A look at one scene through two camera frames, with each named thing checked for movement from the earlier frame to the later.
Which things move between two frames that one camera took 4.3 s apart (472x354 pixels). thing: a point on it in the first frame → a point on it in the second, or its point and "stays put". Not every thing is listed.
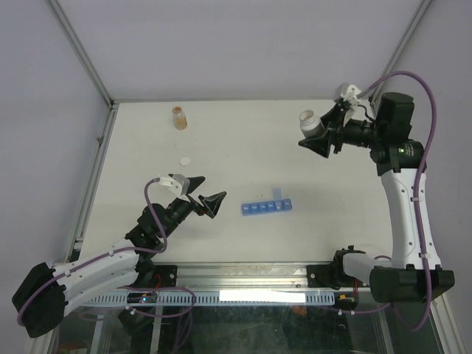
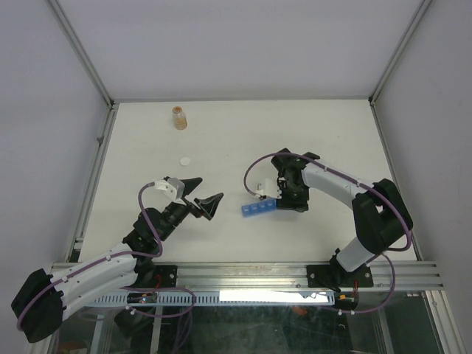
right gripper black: [334, 120] → [286, 203]
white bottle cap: [184, 161] stays put
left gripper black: [210, 203] stays put
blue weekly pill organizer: [278, 204] stays put
